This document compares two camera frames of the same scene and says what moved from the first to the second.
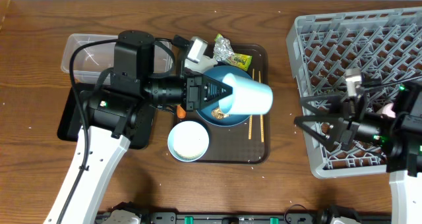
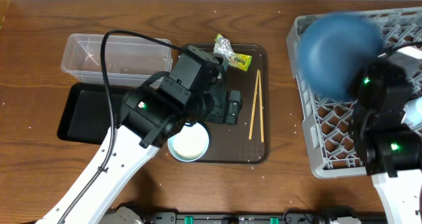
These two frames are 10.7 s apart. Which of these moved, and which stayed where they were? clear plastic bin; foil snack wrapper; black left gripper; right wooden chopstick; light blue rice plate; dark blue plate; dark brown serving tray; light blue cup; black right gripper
Moved: light blue cup; dark blue plate; black left gripper; black right gripper
Stayed: light blue rice plate; dark brown serving tray; clear plastic bin; right wooden chopstick; foil snack wrapper
